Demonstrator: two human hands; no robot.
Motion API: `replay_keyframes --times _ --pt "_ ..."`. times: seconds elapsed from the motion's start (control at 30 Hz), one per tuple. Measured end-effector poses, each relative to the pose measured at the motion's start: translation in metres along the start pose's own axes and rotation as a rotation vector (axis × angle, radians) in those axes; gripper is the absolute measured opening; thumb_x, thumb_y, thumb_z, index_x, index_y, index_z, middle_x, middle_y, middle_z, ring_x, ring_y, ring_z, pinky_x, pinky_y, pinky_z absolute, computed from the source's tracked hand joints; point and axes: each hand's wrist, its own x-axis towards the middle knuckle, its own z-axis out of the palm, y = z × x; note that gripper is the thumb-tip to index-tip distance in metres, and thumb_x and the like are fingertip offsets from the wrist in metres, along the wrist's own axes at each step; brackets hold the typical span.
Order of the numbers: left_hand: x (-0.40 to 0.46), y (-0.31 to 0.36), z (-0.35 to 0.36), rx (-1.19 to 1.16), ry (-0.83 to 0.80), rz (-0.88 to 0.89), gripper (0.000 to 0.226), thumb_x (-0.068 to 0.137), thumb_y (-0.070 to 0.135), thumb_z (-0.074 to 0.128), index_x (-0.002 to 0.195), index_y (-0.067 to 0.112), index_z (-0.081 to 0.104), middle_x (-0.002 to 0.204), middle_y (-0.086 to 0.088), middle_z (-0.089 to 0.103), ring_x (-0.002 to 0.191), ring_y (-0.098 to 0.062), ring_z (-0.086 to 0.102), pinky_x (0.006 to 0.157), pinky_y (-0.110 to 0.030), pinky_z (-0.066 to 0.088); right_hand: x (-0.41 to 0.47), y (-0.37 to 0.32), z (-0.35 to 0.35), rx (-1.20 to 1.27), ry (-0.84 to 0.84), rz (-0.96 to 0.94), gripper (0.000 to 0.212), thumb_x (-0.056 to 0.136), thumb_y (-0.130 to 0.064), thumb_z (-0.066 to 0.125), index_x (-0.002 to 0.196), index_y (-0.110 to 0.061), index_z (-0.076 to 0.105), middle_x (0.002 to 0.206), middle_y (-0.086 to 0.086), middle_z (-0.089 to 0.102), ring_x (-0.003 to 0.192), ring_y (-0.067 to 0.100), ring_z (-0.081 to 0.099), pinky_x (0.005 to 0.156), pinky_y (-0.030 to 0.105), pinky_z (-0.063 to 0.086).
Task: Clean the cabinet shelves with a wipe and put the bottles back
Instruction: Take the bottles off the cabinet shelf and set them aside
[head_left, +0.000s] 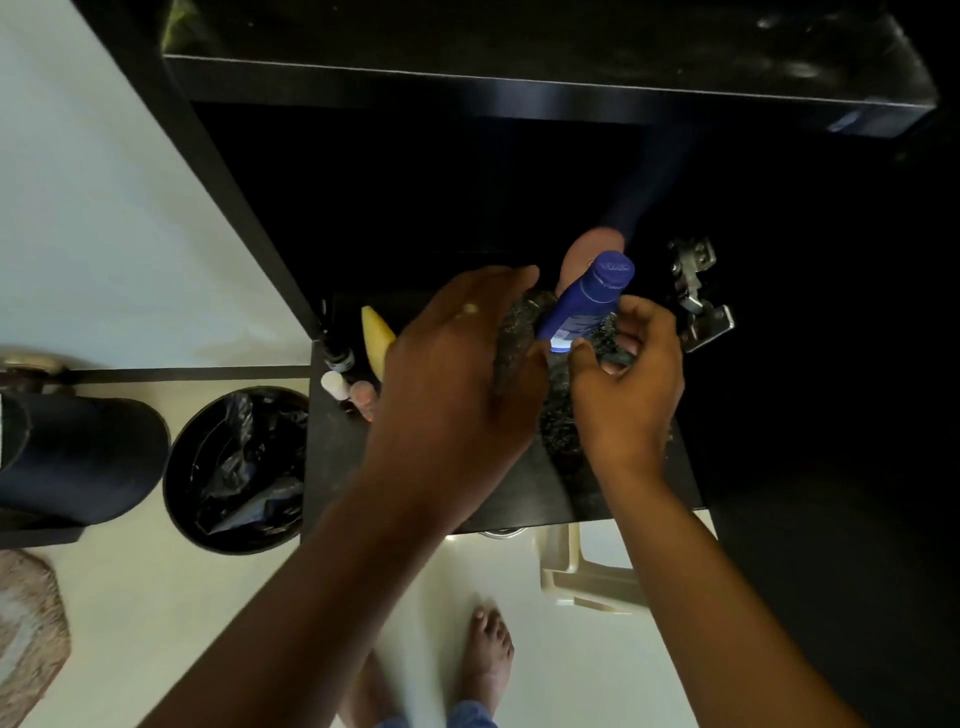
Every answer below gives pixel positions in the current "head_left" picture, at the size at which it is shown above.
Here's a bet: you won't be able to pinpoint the person's right hand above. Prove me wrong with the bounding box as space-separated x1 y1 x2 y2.
566 293 685 489

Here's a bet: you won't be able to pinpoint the person's left hand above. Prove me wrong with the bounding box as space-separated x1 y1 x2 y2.
359 263 553 530

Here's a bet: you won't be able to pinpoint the yellow teardrop bottle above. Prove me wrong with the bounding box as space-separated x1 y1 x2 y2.
361 305 397 384

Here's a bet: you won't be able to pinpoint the dark dropper bottle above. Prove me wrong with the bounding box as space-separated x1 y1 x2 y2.
318 299 358 374

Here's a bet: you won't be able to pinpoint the blue bottle with label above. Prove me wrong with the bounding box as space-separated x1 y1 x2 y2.
536 251 637 354

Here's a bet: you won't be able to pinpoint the pink rounded bottle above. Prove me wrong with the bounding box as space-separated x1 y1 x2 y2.
556 228 628 298

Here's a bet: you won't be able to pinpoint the black cabinet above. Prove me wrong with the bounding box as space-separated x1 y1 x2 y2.
71 0 960 538

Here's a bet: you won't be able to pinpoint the person's right forearm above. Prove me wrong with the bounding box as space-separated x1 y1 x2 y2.
599 464 868 728

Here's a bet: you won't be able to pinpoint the person's left forearm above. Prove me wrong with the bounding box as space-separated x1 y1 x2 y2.
138 472 466 728

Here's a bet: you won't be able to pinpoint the metal cabinet hinge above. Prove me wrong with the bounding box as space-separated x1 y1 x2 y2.
667 237 736 354

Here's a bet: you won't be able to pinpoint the black cabinet door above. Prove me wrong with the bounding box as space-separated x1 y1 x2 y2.
659 112 960 728

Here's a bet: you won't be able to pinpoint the person's right foot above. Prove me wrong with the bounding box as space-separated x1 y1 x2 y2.
458 607 516 718

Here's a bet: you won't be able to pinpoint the person's foot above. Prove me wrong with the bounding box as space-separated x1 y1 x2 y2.
458 607 516 718
337 652 406 728

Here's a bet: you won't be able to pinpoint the person's left foot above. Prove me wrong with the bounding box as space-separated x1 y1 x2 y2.
337 652 406 728

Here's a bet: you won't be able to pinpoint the person's blue trousers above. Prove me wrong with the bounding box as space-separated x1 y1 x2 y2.
374 701 498 728

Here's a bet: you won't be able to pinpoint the beige plastic stool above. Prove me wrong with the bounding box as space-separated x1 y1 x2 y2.
539 521 654 618

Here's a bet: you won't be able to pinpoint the black plastic bin liner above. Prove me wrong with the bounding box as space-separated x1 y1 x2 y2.
191 391 309 535

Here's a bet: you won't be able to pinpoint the black round trash bin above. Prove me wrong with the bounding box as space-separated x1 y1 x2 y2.
162 386 310 556

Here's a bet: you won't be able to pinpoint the black cylindrical bin with sticker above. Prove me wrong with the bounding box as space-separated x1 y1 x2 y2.
0 389 172 526

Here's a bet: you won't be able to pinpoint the black flat stand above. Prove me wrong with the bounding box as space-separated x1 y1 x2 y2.
0 517 85 549

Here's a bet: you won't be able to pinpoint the woven beige floor mat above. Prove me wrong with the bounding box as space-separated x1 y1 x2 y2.
0 549 73 728

